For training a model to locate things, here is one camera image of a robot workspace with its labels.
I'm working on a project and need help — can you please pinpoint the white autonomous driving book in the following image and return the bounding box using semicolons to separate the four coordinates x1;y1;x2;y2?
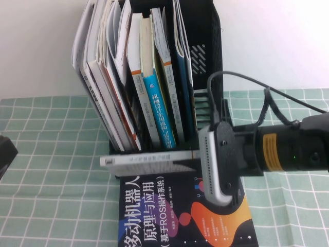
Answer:
99;150;203;178

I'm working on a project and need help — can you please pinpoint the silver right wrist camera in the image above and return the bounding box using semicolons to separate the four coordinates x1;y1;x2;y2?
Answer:
198;120;242;206

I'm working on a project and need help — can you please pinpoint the black right camera cable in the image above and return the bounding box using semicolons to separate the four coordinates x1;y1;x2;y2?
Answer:
207;70;329;129

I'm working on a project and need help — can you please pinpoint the green checked tablecloth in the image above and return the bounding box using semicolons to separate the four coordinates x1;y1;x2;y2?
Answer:
0;89;329;247

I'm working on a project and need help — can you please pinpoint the grey spine book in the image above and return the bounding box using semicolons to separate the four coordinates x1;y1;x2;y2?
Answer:
80;67;122;152

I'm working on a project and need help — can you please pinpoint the white paper folder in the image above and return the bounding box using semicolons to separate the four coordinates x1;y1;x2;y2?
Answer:
71;0;103;75

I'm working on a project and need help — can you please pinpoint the leaning magazines stack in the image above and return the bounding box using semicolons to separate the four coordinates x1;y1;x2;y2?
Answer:
96;0;144;151

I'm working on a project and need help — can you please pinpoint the blue thin softcover book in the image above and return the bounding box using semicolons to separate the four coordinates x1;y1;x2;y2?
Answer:
179;10;199;141

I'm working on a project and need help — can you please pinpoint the cyan spine book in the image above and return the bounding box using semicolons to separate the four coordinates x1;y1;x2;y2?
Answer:
139;14;178;150

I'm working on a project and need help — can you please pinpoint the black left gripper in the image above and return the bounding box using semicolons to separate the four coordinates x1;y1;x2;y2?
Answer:
0;136;19;180

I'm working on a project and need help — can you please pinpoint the black plastic book holder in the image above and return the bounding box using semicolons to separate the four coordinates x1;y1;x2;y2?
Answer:
109;0;235;178

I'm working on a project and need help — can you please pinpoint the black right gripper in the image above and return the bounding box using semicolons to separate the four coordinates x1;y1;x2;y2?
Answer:
220;99;264;206

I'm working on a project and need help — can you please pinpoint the curved white paper sheet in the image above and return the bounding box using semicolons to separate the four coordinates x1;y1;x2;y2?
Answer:
106;2;123;67

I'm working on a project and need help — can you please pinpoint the dark mobile robot book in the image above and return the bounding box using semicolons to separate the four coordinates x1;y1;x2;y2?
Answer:
117;174;259;247

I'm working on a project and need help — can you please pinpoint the navy blue thin book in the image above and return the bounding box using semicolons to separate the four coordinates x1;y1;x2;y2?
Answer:
172;0;195;144

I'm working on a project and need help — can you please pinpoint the white cover book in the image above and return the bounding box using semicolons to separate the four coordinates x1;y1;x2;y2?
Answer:
86;59;135;152

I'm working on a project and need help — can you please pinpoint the white booklet red print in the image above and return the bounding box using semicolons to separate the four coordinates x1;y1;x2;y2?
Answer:
114;0;134;85

